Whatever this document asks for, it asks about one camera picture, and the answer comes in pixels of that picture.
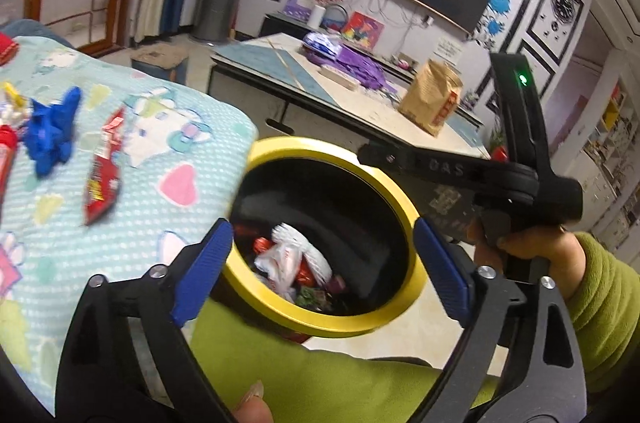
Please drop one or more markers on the yellow rimmed black trash can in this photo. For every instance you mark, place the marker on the yellow rimmed black trash can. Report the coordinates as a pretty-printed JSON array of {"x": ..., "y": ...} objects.
[{"x": 300, "y": 144}]

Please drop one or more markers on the person's right forearm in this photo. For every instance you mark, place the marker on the person's right forearm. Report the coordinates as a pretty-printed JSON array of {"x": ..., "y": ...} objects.
[{"x": 605, "y": 303}]

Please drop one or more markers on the red snack wrapper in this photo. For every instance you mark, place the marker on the red snack wrapper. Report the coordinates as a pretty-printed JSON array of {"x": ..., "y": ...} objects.
[{"x": 102, "y": 183}]

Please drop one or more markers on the white wall notice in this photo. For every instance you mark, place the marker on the white wall notice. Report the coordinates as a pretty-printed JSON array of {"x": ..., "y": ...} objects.
[{"x": 450, "y": 48}]

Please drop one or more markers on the round decorative plate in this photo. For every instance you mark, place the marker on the round decorative plate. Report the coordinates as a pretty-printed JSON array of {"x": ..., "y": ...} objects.
[{"x": 336, "y": 20}]

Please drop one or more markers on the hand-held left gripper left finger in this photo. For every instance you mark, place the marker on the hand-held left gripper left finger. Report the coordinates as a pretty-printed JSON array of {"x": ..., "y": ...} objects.
[{"x": 202, "y": 275}]

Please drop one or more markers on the purple snack wrapper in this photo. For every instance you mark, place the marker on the purple snack wrapper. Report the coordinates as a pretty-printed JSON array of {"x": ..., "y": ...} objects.
[{"x": 337, "y": 284}]

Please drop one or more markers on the person's right hand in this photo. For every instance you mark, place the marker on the person's right hand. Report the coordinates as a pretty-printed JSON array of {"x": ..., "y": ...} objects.
[{"x": 565, "y": 253}]

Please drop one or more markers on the red tube packet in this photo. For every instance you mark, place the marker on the red tube packet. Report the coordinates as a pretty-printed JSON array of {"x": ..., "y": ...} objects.
[{"x": 6, "y": 163}]

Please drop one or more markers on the brown paper bag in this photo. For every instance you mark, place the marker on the brown paper bag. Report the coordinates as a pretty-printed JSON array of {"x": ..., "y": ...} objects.
[{"x": 425, "y": 98}]

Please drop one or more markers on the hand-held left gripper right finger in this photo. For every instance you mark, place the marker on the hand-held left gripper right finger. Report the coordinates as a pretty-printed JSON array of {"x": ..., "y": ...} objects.
[{"x": 442, "y": 273}]

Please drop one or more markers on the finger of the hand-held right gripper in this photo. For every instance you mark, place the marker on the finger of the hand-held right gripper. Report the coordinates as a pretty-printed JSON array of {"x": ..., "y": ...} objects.
[{"x": 390, "y": 155}]

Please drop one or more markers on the white blue tissue pack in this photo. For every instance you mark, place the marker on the white blue tissue pack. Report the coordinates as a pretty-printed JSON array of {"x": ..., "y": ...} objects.
[{"x": 320, "y": 45}]

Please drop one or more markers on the yellow white wrapper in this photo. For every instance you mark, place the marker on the yellow white wrapper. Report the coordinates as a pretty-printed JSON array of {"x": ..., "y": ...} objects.
[{"x": 10, "y": 103}]

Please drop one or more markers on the red flowered blanket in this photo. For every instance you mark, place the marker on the red flowered blanket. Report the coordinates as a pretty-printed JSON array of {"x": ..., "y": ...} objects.
[{"x": 6, "y": 48}]

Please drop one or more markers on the purple bag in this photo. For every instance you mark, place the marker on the purple bag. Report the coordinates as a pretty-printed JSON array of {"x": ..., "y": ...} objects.
[{"x": 360, "y": 68}]

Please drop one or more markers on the white display shelf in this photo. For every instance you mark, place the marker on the white display shelf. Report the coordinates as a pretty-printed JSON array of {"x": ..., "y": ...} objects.
[{"x": 615, "y": 163}]

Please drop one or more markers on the framed wall clock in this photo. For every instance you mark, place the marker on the framed wall clock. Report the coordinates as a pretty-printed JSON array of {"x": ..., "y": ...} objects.
[{"x": 562, "y": 5}]

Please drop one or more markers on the dark television stand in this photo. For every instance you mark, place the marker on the dark television stand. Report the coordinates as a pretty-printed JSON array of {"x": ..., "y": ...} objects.
[{"x": 280, "y": 25}]

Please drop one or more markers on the colourful painting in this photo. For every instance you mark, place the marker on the colourful painting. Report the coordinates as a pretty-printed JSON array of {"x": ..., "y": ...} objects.
[{"x": 362, "y": 30}]

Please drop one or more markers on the person's left hand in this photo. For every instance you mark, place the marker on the person's left hand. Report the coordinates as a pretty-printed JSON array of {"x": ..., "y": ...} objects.
[{"x": 252, "y": 405}]

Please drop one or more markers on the white wall socket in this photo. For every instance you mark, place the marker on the white wall socket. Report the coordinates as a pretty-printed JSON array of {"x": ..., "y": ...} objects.
[{"x": 428, "y": 21}]

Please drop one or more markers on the coffee table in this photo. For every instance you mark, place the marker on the coffee table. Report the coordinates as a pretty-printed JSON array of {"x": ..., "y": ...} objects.
[{"x": 260, "y": 58}]

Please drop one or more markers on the purple box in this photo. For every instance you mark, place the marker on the purple box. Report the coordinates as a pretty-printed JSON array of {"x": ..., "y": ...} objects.
[{"x": 295, "y": 10}]

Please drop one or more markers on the white power strip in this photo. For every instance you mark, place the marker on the white power strip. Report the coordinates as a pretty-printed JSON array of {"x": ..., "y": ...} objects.
[{"x": 337, "y": 76}]

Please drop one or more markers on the white plastic bag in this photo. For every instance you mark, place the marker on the white plastic bag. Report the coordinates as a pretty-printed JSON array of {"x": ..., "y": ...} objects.
[{"x": 280, "y": 263}]

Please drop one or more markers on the green wrapper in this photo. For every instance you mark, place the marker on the green wrapper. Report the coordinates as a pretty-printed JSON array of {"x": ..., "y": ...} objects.
[{"x": 310, "y": 299}]

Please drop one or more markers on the blue glove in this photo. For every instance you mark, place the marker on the blue glove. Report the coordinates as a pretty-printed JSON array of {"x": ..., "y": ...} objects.
[{"x": 50, "y": 133}]

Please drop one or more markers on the white vase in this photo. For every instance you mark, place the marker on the white vase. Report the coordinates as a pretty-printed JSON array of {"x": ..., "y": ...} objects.
[{"x": 315, "y": 17}]

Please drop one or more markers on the person's green clothing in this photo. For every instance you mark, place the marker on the person's green clothing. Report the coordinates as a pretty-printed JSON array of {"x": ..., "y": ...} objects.
[{"x": 325, "y": 378}]

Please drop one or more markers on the blue stool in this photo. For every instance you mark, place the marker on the blue stool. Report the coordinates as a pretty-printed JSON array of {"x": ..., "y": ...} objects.
[{"x": 160, "y": 60}]

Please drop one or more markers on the potted plant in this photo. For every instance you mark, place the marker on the potted plant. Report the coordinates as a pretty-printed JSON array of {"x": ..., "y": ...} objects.
[{"x": 500, "y": 148}]

